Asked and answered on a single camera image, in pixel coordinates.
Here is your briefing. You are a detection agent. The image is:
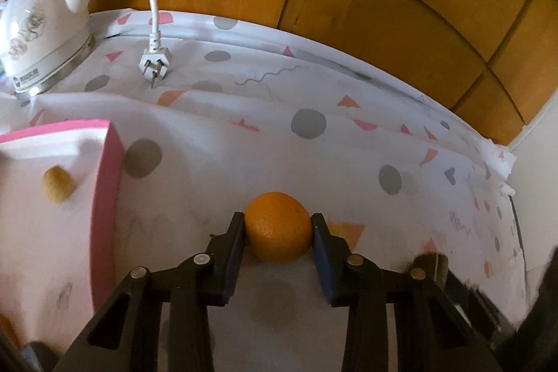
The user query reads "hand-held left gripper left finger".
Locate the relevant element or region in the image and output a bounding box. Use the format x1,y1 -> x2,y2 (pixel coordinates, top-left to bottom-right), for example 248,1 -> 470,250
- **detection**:
52,212 -> 247,372

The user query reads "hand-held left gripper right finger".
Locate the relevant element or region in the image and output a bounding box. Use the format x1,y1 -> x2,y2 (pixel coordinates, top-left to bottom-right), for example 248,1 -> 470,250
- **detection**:
311,212 -> 502,372

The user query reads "orange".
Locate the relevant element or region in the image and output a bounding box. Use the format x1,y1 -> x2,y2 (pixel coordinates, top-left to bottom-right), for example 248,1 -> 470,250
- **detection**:
244,191 -> 314,265

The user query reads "pink shallow tray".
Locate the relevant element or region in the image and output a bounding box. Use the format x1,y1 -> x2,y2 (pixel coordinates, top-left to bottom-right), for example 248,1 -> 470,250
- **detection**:
0,119 -> 123,355

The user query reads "small yellow fruit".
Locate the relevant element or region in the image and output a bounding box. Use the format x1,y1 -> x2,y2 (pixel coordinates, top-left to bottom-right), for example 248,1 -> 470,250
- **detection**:
42,166 -> 73,204

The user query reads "white patterned tablecloth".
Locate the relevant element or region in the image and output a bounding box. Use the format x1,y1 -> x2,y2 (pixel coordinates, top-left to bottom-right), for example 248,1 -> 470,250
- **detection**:
0,8 -> 530,372

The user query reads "white ceramic electric kettle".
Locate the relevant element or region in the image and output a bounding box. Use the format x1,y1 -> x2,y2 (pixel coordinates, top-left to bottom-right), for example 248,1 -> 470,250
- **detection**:
0,0 -> 99,96

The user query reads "white power cord with plug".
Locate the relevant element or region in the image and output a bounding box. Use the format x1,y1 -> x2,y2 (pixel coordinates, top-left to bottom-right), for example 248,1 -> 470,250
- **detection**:
93,0 -> 171,89

